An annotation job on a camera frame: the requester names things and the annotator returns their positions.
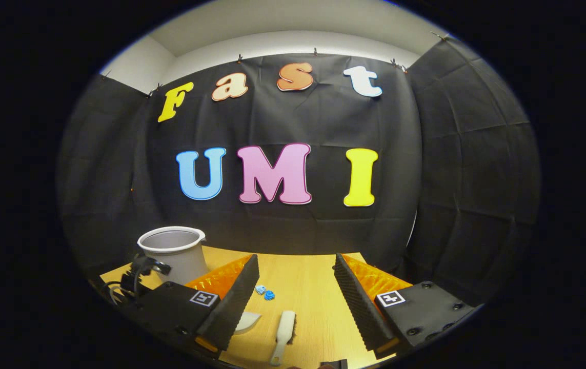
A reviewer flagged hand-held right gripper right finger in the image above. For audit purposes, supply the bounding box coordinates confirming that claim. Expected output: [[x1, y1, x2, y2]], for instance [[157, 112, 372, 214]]
[[334, 253, 479, 359]]

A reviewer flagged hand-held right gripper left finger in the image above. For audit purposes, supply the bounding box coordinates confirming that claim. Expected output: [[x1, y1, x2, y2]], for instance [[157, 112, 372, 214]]
[[134, 254, 261, 354]]

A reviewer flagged white dustpan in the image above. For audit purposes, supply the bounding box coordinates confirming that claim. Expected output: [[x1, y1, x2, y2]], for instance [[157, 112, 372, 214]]
[[234, 311, 262, 334]]

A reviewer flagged grey garbage bin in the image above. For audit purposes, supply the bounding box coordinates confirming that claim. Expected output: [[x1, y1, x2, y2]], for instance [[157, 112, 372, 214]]
[[137, 226, 209, 288]]

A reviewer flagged small white broom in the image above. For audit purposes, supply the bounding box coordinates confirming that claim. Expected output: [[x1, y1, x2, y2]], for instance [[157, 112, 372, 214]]
[[270, 310, 297, 366]]

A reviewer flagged wooden desktop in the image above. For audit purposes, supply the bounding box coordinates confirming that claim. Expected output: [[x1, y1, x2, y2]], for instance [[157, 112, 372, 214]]
[[99, 246, 414, 369]]

